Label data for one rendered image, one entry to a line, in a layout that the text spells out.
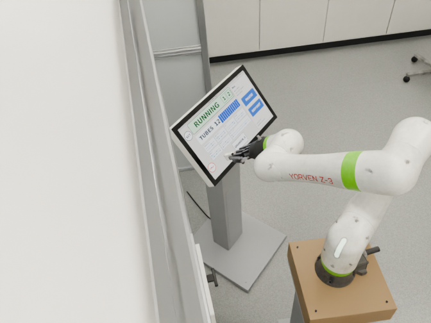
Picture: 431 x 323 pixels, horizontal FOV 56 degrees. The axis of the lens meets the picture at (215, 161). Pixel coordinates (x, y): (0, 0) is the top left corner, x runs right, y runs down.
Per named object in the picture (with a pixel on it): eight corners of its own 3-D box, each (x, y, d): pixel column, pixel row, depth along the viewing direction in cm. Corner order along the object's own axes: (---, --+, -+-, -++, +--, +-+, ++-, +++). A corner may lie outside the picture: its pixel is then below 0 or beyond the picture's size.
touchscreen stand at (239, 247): (286, 238, 262) (299, 122, 186) (247, 293, 239) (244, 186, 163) (223, 203, 284) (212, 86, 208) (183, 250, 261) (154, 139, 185)
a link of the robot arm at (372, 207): (381, 218, 154) (455, 122, 113) (363, 248, 146) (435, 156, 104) (350, 200, 159) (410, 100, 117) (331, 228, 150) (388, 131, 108)
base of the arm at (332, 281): (367, 240, 161) (371, 231, 157) (388, 272, 151) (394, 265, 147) (308, 257, 157) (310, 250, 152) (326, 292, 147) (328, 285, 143)
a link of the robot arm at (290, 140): (314, 144, 146) (299, 120, 143) (297, 166, 139) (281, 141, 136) (287, 149, 157) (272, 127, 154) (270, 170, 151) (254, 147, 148)
